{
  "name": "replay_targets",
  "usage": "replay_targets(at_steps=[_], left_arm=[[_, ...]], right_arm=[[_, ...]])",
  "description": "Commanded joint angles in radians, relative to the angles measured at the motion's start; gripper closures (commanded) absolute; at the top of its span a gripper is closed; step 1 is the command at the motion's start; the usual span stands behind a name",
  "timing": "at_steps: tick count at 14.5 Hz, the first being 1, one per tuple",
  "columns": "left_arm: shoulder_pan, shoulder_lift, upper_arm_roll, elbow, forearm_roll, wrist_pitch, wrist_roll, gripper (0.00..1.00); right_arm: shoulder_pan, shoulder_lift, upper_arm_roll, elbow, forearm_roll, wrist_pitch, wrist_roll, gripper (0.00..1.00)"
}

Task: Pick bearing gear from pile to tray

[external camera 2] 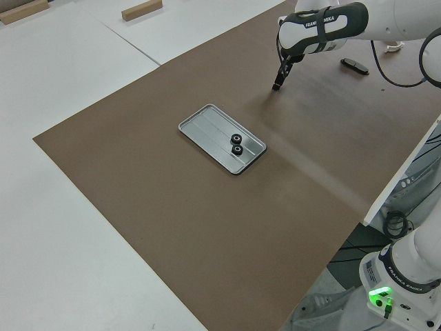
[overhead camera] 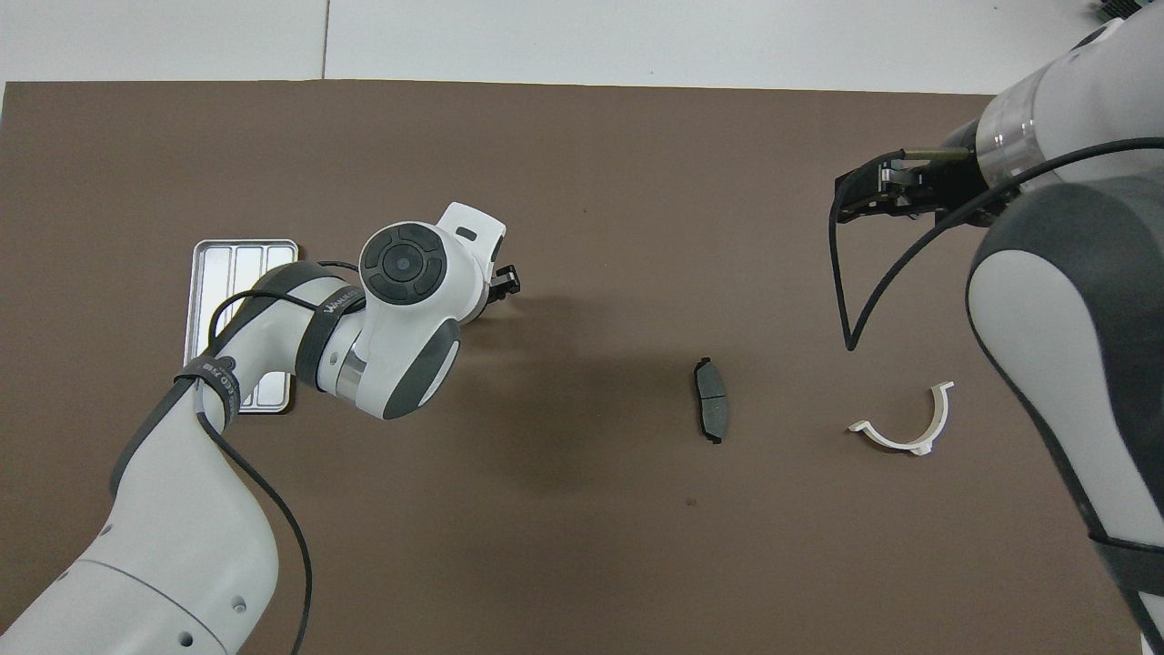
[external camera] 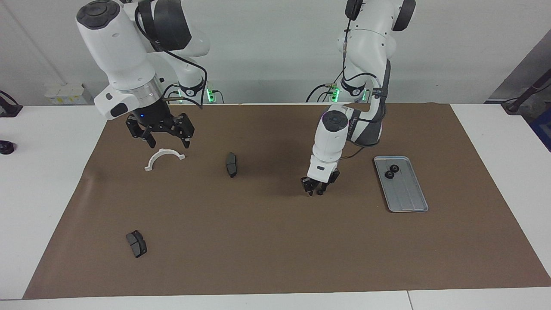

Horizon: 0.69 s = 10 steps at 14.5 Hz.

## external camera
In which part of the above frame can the silver metal tray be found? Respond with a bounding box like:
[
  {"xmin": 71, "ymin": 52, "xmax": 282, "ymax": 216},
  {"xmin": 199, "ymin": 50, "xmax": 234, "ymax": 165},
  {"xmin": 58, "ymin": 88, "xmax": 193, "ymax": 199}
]
[{"xmin": 373, "ymin": 156, "xmax": 429, "ymax": 213}]

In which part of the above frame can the white semicircular plastic clamp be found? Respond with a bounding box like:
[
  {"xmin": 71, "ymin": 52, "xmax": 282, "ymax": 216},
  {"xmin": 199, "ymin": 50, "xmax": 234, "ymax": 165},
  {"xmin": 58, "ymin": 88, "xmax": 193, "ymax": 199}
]
[{"xmin": 144, "ymin": 148, "xmax": 186, "ymax": 172}]

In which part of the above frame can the brown table mat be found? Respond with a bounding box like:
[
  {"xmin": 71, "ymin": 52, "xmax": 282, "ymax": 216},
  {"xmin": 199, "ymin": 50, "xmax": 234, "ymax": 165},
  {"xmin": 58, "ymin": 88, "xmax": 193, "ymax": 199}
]
[{"xmin": 22, "ymin": 102, "xmax": 551, "ymax": 300}]

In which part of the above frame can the white power strip box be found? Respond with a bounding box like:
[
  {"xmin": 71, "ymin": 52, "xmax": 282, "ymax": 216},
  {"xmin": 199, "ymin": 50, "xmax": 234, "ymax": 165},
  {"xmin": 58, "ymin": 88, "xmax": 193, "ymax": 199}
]
[{"xmin": 45, "ymin": 83, "xmax": 93, "ymax": 105}]

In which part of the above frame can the thick dark brake pad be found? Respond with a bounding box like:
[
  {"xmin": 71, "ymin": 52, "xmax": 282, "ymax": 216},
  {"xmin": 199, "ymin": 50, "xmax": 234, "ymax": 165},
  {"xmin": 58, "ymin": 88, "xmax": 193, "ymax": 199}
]
[{"xmin": 126, "ymin": 230, "xmax": 148, "ymax": 259}]

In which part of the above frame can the black table clamp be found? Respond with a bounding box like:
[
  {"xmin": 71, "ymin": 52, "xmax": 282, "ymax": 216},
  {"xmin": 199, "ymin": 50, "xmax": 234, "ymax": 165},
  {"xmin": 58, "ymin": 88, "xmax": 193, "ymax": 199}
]
[{"xmin": 0, "ymin": 90, "xmax": 23, "ymax": 118}]

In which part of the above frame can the black pole stand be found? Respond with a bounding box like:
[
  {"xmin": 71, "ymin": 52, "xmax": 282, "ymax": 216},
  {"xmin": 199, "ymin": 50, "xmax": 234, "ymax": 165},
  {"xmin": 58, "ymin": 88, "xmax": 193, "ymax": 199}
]
[{"xmin": 501, "ymin": 71, "xmax": 551, "ymax": 115}]

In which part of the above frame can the blue crate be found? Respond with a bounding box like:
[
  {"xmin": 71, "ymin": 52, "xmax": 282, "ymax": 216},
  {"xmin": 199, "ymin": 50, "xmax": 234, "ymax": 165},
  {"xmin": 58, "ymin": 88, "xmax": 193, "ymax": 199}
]
[{"xmin": 529, "ymin": 108, "xmax": 551, "ymax": 152}]

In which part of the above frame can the black right base cable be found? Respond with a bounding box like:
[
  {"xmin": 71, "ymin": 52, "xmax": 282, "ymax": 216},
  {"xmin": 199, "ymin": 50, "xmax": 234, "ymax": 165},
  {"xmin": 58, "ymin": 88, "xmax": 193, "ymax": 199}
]
[{"xmin": 163, "ymin": 83, "xmax": 225, "ymax": 105}]

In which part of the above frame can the black base cable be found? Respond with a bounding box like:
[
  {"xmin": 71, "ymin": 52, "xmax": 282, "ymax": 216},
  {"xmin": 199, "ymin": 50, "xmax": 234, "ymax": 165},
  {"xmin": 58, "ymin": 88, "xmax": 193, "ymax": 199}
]
[
  {"xmin": 306, "ymin": 81, "xmax": 343, "ymax": 103},
  {"xmin": 163, "ymin": 83, "xmax": 225, "ymax": 105}
]

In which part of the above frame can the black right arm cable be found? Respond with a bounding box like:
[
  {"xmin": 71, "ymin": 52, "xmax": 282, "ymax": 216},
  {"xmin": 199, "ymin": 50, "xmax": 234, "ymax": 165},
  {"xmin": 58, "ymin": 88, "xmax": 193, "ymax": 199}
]
[{"xmin": 134, "ymin": 0, "xmax": 210, "ymax": 111}]

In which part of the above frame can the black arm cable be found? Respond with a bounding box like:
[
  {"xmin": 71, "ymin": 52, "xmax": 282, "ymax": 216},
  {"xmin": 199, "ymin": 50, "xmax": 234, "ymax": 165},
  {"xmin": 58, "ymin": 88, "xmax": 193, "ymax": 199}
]
[
  {"xmin": 134, "ymin": 0, "xmax": 210, "ymax": 111},
  {"xmin": 342, "ymin": 4, "xmax": 390, "ymax": 162}
]

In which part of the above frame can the black left base cable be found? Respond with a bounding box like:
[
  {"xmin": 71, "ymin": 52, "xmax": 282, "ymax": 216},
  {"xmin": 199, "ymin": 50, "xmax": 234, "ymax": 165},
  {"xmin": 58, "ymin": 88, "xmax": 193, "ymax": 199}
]
[{"xmin": 306, "ymin": 81, "xmax": 343, "ymax": 103}]

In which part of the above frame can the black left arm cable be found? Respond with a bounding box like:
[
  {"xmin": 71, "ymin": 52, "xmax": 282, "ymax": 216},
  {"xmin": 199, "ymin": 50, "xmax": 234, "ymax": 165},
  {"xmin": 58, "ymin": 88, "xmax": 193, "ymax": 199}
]
[{"xmin": 342, "ymin": 4, "xmax": 390, "ymax": 162}]

